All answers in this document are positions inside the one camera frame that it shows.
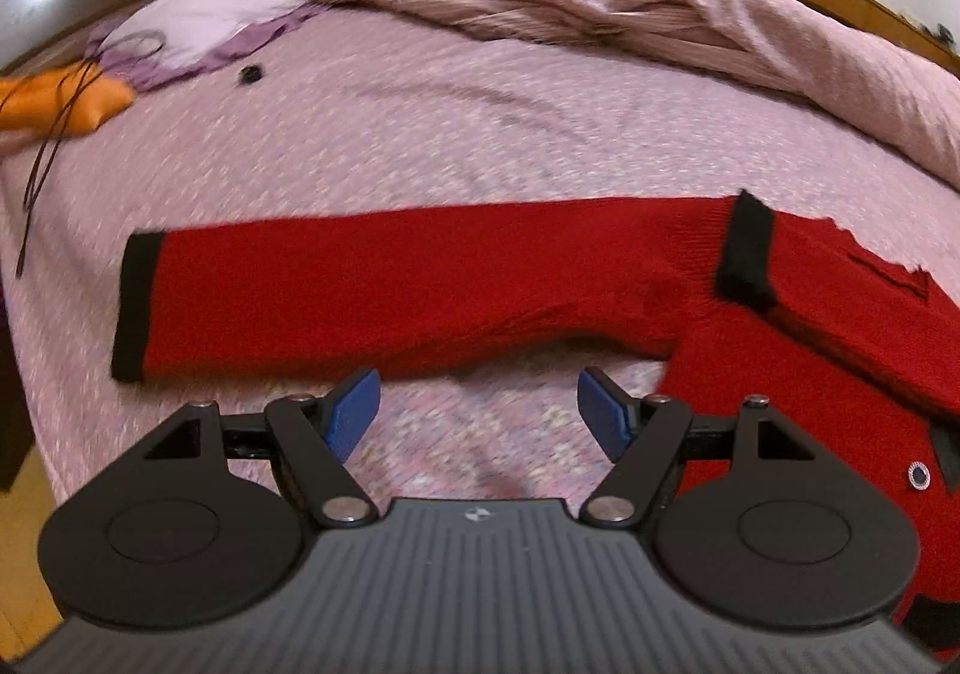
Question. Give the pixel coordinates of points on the pink floral bed sheet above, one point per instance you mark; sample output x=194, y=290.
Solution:
x=420, y=134

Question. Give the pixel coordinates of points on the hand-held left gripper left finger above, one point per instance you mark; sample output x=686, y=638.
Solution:
x=351, y=412

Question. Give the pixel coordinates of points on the red sweater with black trim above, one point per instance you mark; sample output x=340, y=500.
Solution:
x=375, y=284

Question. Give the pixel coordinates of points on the small dark object on dresser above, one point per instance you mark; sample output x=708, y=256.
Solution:
x=937, y=33

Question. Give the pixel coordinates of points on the small black clip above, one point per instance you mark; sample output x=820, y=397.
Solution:
x=250, y=75

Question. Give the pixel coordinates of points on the lilac ruffled pillow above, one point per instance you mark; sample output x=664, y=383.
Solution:
x=202, y=18

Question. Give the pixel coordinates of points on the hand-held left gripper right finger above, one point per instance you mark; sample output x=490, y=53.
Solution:
x=606, y=412

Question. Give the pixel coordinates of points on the orange cloth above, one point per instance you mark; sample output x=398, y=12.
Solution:
x=45, y=100

